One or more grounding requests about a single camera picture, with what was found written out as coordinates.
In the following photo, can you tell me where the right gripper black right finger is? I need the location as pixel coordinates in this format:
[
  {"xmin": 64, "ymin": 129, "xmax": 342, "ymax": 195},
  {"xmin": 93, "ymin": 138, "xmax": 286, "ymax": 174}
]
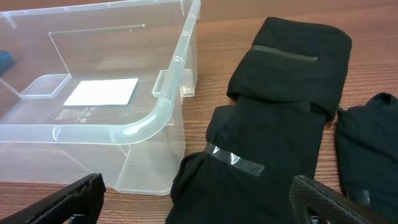
[{"xmin": 289, "ymin": 175, "xmax": 390, "ymax": 224}]

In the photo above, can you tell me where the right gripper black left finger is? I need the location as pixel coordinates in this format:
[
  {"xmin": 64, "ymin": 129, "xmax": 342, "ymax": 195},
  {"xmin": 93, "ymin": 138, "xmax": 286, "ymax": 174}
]
[{"xmin": 1, "ymin": 173, "xmax": 106, "ymax": 224}]

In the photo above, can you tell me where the long black garment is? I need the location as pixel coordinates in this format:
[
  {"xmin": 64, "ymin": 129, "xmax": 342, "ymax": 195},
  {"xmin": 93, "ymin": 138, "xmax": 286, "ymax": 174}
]
[{"xmin": 166, "ymin": 97, "xmax": 326, "ymax": 224}]

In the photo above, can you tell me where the blue sequin fabric bundle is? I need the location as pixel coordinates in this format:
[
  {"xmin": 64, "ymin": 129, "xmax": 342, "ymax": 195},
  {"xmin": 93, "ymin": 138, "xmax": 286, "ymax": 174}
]
[{"xmin": 0, "ymin": 50, "xmax": 15, "ymax": 76}]

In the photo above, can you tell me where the small black garment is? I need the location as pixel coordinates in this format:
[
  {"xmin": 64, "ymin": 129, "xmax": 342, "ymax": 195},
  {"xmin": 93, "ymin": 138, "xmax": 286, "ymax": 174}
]
[{"xmin": 335, "ymin": 93, "xmax": 397, "ymax": 223}]

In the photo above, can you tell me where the white paper label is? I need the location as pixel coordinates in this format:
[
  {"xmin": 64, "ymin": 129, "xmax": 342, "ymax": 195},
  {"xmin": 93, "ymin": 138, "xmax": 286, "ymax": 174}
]
[{"xmin": 63, "ymin": 78, "xmax": 138, "ymax": 106}]

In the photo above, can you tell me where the clear plastic storage bin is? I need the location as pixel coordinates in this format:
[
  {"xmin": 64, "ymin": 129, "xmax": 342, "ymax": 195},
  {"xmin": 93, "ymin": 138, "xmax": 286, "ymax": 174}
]
[{"xmin": 1, "ymin": 0, "xmax": 201, "ymax": 195}]

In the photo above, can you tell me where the large folded black garment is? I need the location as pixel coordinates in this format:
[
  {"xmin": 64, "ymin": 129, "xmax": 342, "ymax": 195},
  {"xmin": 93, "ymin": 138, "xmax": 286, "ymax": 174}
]
[{"xmin": 227, "ymin": 17, "xmax": 352, "ymax": 121}]

